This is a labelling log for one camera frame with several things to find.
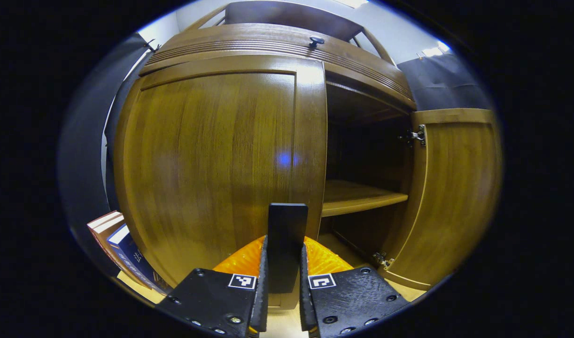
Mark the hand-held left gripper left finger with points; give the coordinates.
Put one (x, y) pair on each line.
(261, 300)

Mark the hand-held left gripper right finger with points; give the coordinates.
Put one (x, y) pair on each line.
(306, 300)

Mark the wooden shoe cabinet door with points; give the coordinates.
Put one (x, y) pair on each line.
(456, 197)
(207, 155)

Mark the dark blue cover book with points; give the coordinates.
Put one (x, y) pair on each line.
(136, 263)

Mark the brown cover book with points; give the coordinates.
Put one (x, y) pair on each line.
(109, 244)

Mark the red cover book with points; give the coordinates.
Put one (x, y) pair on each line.
(101, 220)

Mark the black backdrop cloth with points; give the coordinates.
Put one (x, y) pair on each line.
(80, 155)

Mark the black round drawer knob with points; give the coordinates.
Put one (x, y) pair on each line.
(316, 41)

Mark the small ceiling light panel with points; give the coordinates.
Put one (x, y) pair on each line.
(435, 50)

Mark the large ceiling light panel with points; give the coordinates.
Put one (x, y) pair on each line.
(352, 3)

